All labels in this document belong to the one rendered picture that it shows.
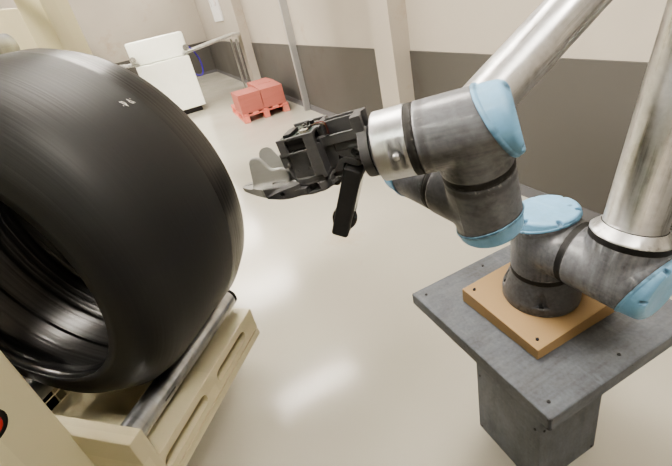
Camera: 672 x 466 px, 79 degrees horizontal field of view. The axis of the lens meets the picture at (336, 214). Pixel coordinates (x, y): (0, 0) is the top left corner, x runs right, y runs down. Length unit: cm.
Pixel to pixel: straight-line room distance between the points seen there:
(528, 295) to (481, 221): 62
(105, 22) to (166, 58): 554
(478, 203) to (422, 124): 12
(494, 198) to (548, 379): 65
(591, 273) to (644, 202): 18
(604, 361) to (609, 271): 26
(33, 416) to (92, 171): 37
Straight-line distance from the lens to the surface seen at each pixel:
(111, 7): 1367
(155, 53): 827
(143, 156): 62
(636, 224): 96
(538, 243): 105
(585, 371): 114
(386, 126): 49
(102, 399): 107
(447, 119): 48
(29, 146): 60
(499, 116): 47
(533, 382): 109
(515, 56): 74
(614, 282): 99
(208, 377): 88
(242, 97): 632
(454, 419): 175
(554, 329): 116
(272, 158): 61
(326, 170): 53
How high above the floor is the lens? 145
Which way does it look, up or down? 28 degrees down
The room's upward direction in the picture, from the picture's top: 13 degrees counter-clockwise
